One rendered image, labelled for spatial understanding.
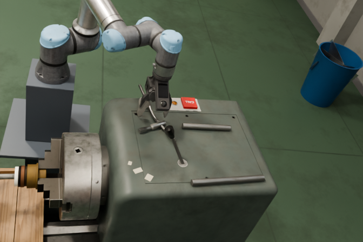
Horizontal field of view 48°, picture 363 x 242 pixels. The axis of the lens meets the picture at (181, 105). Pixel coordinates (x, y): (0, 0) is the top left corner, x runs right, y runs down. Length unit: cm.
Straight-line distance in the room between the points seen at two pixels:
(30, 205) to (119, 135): 47
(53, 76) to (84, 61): 204
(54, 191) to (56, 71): 60
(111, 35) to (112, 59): 267
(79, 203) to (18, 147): 73
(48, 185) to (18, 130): 71
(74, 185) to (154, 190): 27
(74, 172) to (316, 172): 260
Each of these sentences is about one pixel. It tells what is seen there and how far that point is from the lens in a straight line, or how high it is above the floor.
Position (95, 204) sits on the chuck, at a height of 111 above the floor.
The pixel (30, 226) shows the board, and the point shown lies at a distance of 169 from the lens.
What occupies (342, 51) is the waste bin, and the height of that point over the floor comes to 49.
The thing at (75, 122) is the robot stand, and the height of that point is 75.
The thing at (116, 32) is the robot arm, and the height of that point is 161.
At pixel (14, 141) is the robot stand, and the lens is 213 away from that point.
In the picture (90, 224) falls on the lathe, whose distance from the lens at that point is 172.
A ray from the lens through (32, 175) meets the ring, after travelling 153.
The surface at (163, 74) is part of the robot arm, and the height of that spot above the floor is 149.
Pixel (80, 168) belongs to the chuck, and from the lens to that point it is 143.
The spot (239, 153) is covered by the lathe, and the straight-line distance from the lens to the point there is 159.
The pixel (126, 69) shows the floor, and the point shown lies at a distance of 391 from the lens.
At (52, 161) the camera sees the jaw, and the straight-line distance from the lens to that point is 155.
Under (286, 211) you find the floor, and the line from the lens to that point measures 326.
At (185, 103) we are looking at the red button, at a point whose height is 127.
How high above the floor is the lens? 232
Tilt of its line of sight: 39 degrees down
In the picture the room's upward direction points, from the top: 19 degrees clockwise
